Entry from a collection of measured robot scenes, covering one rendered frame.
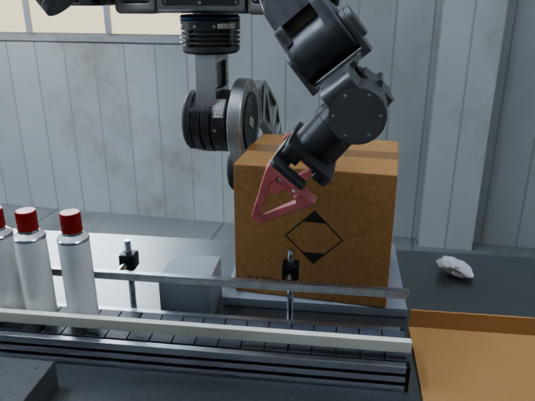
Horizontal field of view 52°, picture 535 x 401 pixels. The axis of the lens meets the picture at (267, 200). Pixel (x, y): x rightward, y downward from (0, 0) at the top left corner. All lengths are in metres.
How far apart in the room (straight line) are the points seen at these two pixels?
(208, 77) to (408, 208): 2.34
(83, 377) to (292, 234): 0.44
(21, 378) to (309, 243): 0.53
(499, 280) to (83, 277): 0.86
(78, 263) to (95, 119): 2.82
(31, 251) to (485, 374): 0.77
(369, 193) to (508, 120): 2.38
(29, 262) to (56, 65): 2.89
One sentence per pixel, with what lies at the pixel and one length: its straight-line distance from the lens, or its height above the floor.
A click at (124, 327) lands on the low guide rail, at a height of 0.90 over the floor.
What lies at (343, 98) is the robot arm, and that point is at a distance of 0.54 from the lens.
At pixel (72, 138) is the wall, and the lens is 3.86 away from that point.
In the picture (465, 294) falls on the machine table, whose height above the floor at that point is 0.83.
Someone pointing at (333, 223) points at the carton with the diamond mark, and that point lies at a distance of 1.02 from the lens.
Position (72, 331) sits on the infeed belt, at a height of 0.88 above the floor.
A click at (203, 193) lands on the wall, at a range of 3.59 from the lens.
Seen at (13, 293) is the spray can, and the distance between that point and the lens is 1.05.
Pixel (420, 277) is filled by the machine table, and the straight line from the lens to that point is 1.27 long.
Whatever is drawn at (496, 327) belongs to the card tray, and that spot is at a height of 0.85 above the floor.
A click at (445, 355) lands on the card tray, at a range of 1.03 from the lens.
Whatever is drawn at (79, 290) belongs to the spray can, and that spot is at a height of 0.95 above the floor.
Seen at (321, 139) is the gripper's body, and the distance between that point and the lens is 0.63.
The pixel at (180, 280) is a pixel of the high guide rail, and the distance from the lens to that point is 0.96.
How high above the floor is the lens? 1.42
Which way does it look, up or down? 21 degrees down
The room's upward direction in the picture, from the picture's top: straight up
